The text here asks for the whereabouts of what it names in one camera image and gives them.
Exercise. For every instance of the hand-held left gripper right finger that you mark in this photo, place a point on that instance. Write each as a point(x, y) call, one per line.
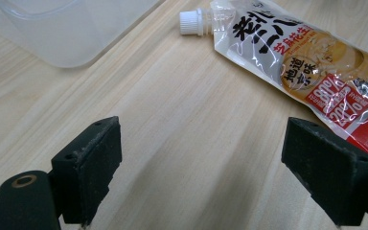
point(329, 169)

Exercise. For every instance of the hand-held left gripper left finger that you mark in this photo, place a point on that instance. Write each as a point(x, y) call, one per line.
point(86, 169)

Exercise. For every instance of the sauce pouch with white cap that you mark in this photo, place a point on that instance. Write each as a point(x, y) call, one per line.
point(303, 60)

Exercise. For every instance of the clear plastic container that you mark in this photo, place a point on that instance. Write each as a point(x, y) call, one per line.
point(60, 35)

